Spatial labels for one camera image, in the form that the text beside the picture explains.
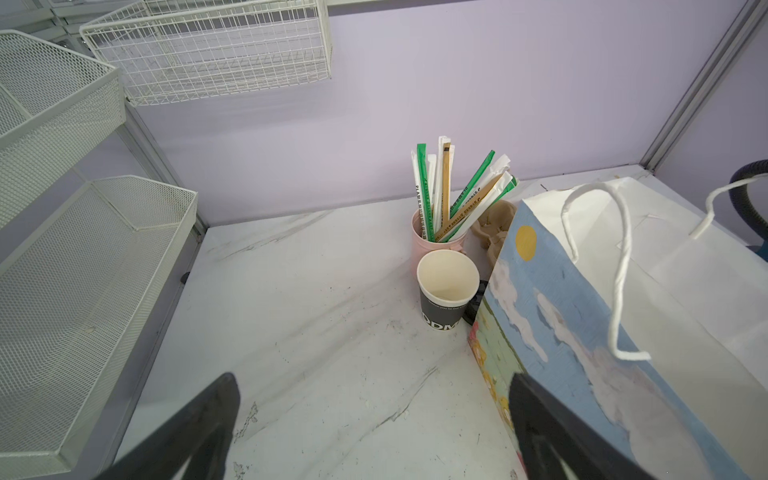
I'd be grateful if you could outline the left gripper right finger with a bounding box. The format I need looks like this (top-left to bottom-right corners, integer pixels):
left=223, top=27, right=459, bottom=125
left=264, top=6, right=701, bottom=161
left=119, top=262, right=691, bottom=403
left=508, top=373, right=652, bottom=479

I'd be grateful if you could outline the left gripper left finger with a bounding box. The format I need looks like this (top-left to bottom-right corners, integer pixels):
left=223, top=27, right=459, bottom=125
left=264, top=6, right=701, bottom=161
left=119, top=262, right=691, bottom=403
left=98, top=372, right=240, bottom=479

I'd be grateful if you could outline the black plastic cup lid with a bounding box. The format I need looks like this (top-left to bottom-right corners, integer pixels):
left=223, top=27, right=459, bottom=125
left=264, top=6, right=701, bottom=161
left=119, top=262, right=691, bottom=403
left=463, top=280, right=488, bottom=325

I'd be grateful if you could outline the green paper takeout bag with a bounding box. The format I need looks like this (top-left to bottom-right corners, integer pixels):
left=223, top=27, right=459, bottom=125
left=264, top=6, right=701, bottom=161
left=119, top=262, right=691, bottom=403
left=469, top=177, right=767, bottom=479

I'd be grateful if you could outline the brown pulp cup carrier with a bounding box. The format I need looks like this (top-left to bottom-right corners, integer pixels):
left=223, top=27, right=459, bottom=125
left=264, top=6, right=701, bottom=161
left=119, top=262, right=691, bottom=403
left=471, top=200, right=517, bottom=268

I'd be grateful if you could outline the black paper coffee cup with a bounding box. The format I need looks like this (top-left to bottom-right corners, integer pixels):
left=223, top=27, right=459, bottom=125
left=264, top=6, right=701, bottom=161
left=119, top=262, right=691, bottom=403
left=416, top=250, right=480, bottom=331

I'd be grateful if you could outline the white mesh shelf lower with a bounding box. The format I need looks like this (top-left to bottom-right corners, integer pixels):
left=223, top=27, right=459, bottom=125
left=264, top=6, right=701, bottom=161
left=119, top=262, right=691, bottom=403
left=1, top=175, right=198, bottom=479

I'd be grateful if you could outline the white mesh shelf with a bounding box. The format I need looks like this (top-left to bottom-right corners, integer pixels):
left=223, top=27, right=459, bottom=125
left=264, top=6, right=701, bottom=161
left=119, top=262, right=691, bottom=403
left=1, top=30, right=125, bottom=224
left=1, top=175, right=198, bottom=479

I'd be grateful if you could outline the pink straw holder cup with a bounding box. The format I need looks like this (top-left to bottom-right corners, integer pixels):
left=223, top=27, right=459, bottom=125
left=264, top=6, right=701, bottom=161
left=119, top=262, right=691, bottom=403
left=410, top=208, right=468, bottom=260

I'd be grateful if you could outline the green wrapped straw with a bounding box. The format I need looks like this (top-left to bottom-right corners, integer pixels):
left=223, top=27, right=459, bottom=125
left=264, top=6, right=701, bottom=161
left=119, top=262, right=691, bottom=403
left=416, top=144, right=434, bottom=242

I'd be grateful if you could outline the white mesh shelf upper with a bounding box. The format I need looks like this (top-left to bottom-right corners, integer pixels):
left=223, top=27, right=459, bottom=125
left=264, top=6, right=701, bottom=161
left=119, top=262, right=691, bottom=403
left=1, top=30, right=125, bottom=224

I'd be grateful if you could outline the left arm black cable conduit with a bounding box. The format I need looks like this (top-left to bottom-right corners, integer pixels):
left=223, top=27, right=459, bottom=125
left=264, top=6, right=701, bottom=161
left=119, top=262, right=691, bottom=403
left=728, top=158, right=768, bottom=242

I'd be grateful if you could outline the white wire basket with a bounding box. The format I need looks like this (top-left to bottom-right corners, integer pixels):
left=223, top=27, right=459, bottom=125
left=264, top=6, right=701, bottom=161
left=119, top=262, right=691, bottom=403
left=79, top=1, right=332, bottom=106

